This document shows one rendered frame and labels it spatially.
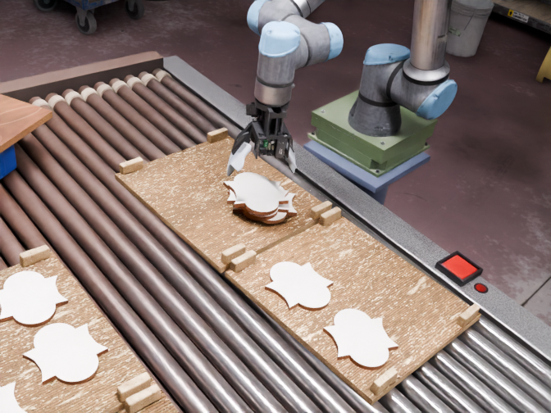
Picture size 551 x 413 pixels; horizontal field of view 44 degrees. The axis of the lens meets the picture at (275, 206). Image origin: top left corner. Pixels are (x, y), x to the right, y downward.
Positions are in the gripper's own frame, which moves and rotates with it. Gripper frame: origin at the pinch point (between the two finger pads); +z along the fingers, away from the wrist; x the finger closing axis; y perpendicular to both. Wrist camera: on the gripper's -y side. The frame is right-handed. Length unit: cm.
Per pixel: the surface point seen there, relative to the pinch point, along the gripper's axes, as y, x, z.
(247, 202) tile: 3.7, -3.3, 5.4
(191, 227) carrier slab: 4.3, -15.7, 10.9
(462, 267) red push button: 24, 43, 12
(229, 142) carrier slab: -29.7, -0.4, 10.9
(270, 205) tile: 5.1, 1.7, 5.4
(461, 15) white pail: -279, 216, 75
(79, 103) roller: -56, -38, 13
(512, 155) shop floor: -151, 193, 105
